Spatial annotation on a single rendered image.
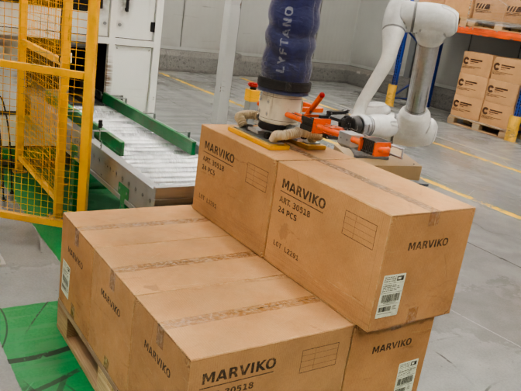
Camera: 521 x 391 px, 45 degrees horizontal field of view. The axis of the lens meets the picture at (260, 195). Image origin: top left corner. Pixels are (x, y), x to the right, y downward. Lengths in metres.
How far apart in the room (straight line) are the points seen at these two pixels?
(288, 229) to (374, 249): 0.45
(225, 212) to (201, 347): 0.96
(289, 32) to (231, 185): 0.66
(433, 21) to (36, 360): 2.19
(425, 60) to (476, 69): 8.05
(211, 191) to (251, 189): 0.32
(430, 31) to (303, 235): 1.16
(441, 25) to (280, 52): 0.76
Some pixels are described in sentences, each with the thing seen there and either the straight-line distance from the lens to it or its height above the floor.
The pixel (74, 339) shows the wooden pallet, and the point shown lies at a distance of 2.87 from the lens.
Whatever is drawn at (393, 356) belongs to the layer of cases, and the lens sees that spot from 2.34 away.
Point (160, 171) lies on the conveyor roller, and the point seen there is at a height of 0.53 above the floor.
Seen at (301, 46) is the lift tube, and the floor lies 1.35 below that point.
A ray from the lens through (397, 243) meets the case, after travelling 1.99.
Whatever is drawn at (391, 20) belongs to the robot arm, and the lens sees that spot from 2.92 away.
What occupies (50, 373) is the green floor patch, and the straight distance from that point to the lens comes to 2.70.
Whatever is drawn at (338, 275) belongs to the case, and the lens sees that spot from 2.14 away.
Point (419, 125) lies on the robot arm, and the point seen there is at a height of 1.03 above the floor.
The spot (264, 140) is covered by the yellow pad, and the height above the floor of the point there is 0.97.
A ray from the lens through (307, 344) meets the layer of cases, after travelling 2.01.
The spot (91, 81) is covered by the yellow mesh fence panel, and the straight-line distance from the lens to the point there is 3.55.
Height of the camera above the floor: 1.49
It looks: 17 degrees down
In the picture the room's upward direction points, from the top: 8 degrees clockwise
